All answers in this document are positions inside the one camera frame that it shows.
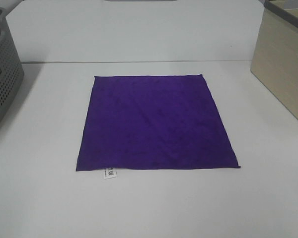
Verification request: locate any purple towel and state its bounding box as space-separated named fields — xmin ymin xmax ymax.
xmin=76 ymin=74 xmax=239 ymax=172

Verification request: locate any beige storage box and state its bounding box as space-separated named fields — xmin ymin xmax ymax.
xmin=250 ymin=0 xmax=298 ymax=120

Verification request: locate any grey perforated plastic basket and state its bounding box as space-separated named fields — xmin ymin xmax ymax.
xmin=0 ymin=7 xmax=24 ymax=123

